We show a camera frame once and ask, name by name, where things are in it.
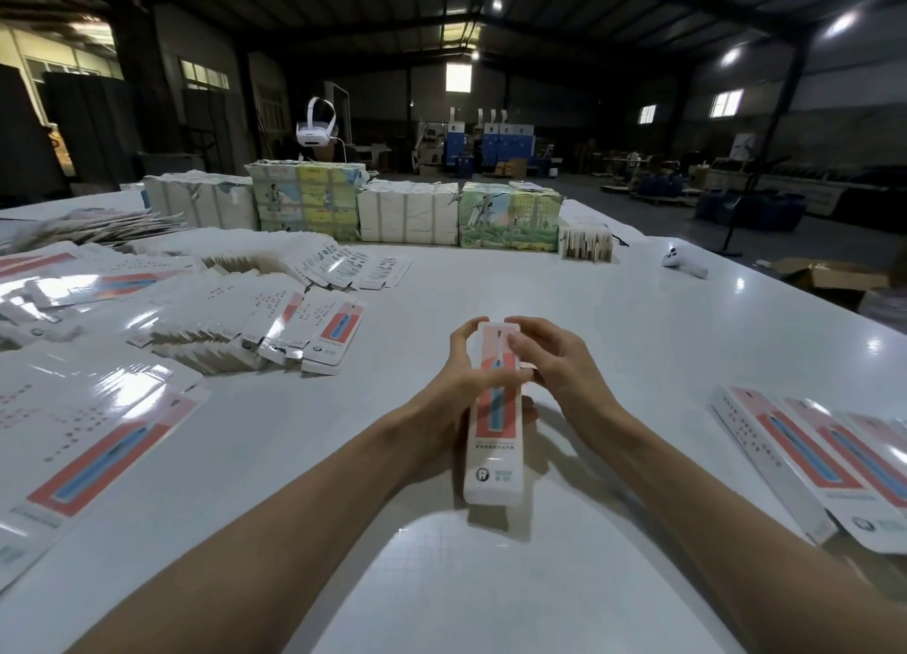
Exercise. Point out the person's left hand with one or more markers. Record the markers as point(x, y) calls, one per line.
point(451, 399)

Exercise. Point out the person's right hand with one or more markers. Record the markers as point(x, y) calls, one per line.
point(570, 374)

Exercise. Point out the toothbrush carton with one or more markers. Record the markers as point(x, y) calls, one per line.
point(496, 462)

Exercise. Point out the pile of carton blanks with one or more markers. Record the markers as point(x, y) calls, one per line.
point(121, 363)

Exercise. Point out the person's right forearm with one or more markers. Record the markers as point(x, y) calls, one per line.
point(751, 540)

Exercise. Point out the person's left forearm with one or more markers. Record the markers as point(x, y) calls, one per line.
point(262, 555)

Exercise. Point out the small beige card stack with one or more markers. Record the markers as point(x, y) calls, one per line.
point(586, 244)

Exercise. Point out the small black tool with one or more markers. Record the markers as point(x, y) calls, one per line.
point(618, 235)

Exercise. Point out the small white object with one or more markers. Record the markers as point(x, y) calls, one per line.
point(686, 261)

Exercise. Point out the green printed carton bundle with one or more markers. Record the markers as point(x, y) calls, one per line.
point(510, 217)

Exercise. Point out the row of white cartons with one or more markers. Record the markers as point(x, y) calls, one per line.
point(199, 203)
point(408, 213)

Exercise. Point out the blue machine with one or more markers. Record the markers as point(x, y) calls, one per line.
point(506, 146)

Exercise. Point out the green yellow carton bundle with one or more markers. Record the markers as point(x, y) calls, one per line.
point(308, 200)

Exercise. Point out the blue bins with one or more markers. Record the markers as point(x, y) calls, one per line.
point(751, 210)

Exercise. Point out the black floor stand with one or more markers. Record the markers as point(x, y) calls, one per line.
point(751, 186)

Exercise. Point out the open cardboard box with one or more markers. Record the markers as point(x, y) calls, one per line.
point(833, 278)

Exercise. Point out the white headset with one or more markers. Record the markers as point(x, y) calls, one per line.
point(316, 126)

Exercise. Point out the square bright window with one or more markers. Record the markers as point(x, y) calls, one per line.
point(458, 77)

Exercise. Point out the white plastic bags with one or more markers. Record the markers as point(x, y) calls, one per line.
point(886, 309)

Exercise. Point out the grey crate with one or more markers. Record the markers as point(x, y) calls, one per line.
point(170, 165)

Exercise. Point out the pile of grey flat sheets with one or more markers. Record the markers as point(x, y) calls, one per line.
point(85, 228)

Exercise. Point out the dark grey cabinet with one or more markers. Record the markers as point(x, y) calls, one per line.
point(90, 125)

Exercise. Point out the small wall window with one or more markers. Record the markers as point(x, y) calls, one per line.
point(646, 114)

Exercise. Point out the double wall window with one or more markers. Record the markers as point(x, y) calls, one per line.
point(726, 104)

